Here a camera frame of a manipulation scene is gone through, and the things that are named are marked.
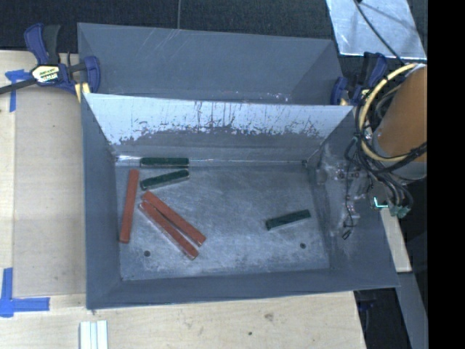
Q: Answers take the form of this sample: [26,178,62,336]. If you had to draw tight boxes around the red-brown flat block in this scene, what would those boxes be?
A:
[141,190,207,247]
[138,201,200,261]
[118,169,141,244]

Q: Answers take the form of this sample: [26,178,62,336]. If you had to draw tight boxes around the grey metal bin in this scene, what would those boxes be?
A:
[76,22,401,310]

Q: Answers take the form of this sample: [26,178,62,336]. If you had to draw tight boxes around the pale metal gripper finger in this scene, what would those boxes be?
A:
[339,195,363,240]
[315,165,349,186]

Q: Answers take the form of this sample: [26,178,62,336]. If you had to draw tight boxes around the dark green flat block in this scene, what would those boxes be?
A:
[264,209,312,231]
[139,157,190,169]
[139,169,191,191]

